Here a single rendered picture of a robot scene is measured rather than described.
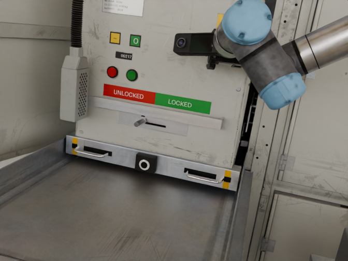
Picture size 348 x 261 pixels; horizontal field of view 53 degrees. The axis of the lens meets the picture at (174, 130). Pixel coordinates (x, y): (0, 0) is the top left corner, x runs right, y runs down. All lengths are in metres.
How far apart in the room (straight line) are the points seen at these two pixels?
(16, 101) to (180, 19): 0.56
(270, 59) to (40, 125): 0.86
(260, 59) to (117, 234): 0.46
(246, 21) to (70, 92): 0.55
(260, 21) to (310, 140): 0.64
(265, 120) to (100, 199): 0.58
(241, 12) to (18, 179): 0.69
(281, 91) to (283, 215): 0.71
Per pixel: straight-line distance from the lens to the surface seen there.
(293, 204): 1.25
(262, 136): 1.19
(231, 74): 0.95
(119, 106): 1.00
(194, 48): 0.78
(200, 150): 1.00
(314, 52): 0.74
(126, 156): 1.06
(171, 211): 0.90
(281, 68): 0.62
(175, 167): 1.02
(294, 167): 1.20
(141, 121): 0.99
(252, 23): 0.60
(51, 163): 1.11
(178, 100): 0.98
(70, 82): 0.97
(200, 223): 0.87
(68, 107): 0.99
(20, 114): 1.20
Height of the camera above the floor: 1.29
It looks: 16 degrees down
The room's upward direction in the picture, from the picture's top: 7 degrees clockwise
